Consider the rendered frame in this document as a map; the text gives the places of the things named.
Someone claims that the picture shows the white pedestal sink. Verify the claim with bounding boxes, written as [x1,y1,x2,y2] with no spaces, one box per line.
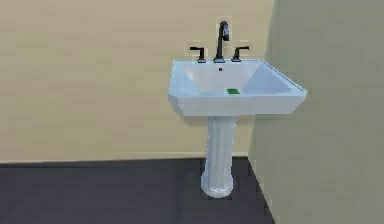
[167,58,309,200]

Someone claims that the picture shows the black faucet handle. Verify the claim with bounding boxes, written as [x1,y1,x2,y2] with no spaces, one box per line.
[189,46,208,64]
[231,45,250,63]

